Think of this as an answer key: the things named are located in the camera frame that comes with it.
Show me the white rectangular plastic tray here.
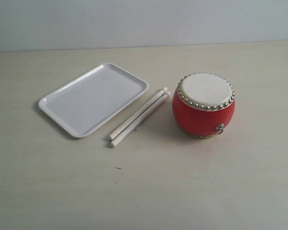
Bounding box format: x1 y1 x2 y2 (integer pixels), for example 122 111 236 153
38 63 149 138

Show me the white wooden drumstick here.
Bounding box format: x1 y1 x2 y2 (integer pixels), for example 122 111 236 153
109 87 168 141
110 91 171 148

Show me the small red drum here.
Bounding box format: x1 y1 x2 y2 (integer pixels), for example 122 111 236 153
172 72 235 138

